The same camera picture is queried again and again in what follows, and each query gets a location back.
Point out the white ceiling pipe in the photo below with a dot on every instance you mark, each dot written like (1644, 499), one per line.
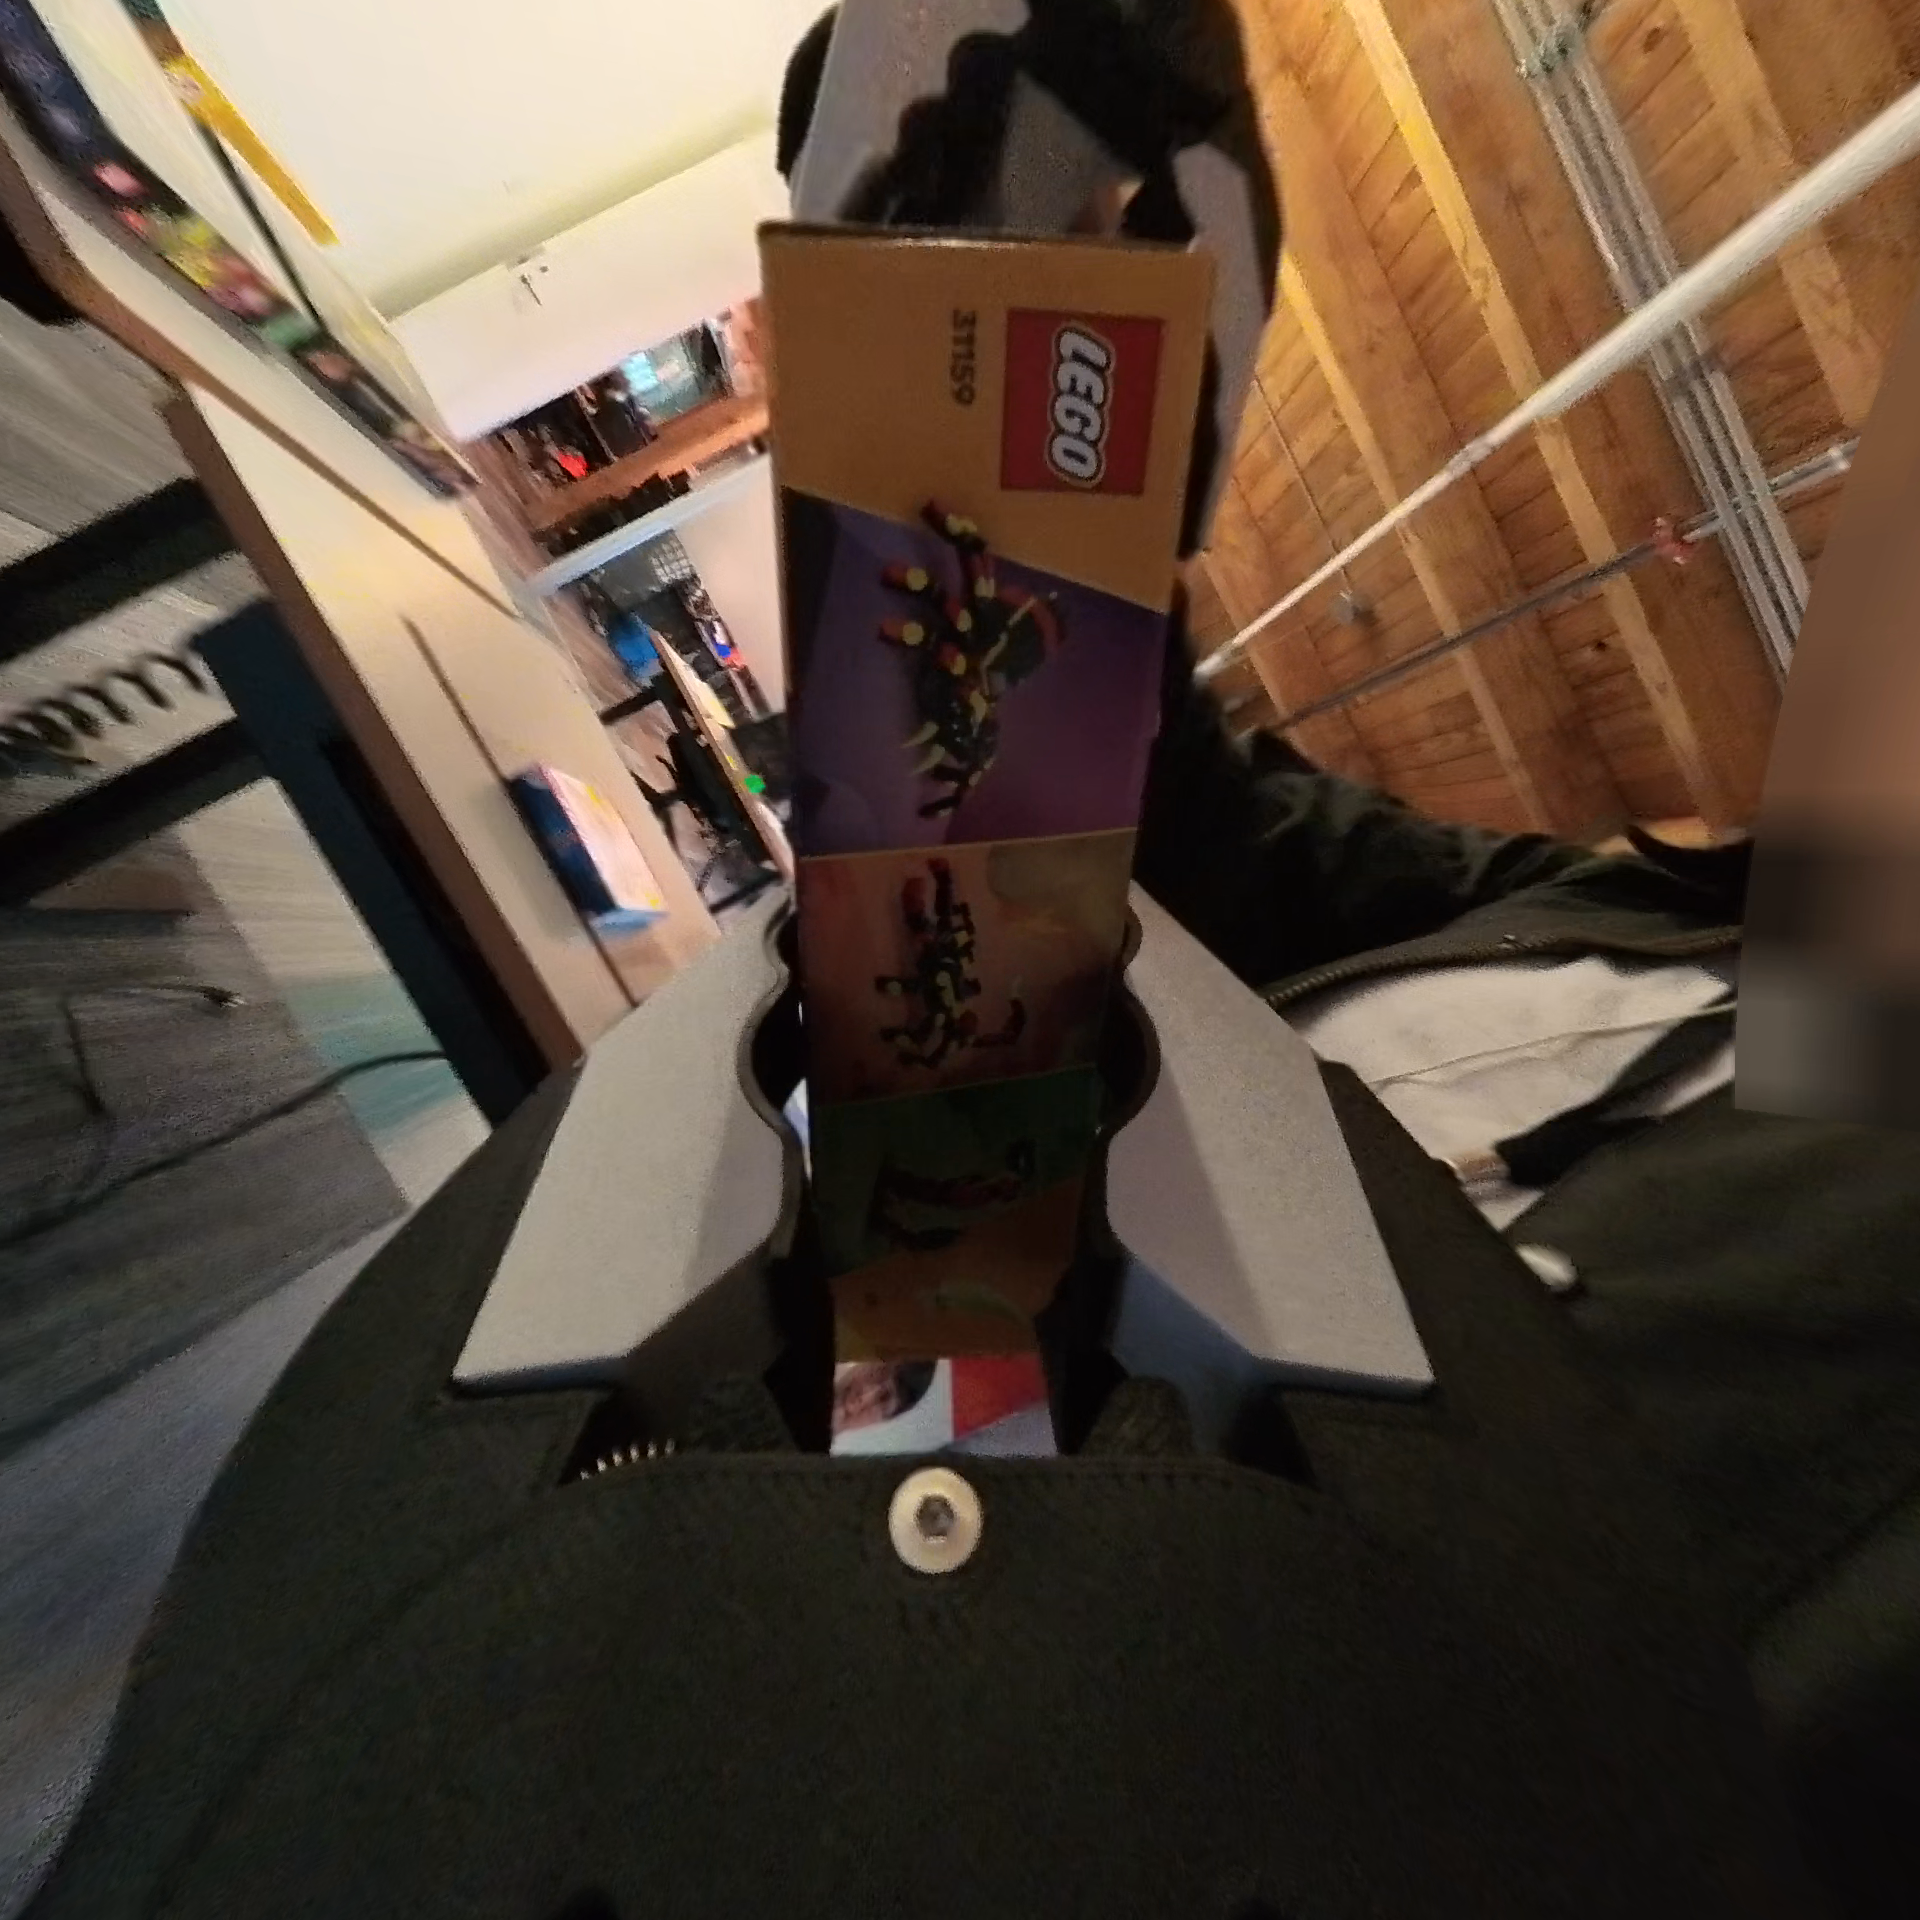
(1575, 361)

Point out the person's white shirt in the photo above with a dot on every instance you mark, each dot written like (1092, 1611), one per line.
(1499, 1020)

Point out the yellow purple toy set box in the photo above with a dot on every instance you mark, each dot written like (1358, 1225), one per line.
(974, 676)

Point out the person's right forearm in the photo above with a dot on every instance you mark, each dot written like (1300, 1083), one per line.
(1351, 856)

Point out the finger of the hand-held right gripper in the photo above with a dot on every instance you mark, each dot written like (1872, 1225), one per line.
(1238, 301)
(885, 91)

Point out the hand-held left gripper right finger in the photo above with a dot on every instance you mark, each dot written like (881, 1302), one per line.
(1275, 1229)

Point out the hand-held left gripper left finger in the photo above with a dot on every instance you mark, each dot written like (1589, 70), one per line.
(632, 1216)

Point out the row of dark printed boxes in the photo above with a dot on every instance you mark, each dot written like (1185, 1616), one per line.
(225, 257)

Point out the blue yellow box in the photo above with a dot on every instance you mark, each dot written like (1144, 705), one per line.
(593, 847)

